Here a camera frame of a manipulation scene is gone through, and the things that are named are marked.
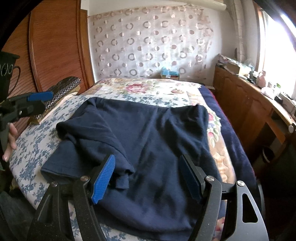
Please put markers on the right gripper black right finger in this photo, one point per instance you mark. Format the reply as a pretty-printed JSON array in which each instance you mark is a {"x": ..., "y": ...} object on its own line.
[{"x": 243, "y": 220}]

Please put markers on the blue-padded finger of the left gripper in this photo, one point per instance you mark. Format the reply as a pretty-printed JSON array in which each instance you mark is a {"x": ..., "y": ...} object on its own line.
[{"x": 41, "y": 96}]

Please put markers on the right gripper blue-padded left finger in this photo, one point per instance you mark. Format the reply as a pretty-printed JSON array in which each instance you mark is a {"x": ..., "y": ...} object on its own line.
[{"x": 52, "y": 218}]

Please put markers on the navy blue printed t-shirt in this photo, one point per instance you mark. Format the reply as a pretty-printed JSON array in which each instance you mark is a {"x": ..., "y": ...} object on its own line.
[{"x": 148, "y": 148}]

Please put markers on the person's left hand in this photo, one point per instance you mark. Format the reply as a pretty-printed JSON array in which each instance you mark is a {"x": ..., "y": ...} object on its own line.
[{"x": 11, "y": 146}]

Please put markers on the dark circle-patterned pillow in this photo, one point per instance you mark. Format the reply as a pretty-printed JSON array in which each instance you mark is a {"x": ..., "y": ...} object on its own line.
[{"x": 66, "y": 86}]

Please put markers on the blue floral white blanket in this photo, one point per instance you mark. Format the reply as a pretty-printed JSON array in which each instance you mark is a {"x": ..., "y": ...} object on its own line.
[{"x": 35, "y": 145}]

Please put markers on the navy blue bed blanket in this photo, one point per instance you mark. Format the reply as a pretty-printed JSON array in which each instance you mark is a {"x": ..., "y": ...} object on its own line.
[{"x": 239, "y": 159}]

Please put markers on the wooden wardrobe sliding doors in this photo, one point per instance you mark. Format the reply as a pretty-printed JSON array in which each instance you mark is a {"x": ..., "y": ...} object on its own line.
[{"x": 52, "y": 42}]

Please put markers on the wooden sideboard cabinet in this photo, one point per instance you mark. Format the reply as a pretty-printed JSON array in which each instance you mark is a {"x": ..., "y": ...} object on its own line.
[{"x": 257, "y": 120}]

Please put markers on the circle-patterned sheer curtain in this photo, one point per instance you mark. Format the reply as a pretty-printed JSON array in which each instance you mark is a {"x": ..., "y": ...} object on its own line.
[{"x": 141, "y": 42}]

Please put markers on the blue tissue box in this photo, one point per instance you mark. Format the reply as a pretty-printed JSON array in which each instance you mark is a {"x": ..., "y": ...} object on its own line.
[{"x": 168, "y": 74}]

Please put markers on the floral bed quilt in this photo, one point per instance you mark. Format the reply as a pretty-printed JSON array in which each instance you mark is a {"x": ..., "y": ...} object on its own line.
[{"x": 196, "y": 111}]

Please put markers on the pink ceramic figurine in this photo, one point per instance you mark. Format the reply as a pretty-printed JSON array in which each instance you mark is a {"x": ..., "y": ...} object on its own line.
[{"x": 260, "y": 80}]

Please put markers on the cardboard box on sideboard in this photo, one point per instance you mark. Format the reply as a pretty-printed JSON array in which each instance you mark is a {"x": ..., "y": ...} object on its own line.
[{"x": 237, "y": 69}]

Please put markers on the window with frame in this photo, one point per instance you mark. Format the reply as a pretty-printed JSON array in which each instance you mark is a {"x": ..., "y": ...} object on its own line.
[{"x": 277, "y": 48}]

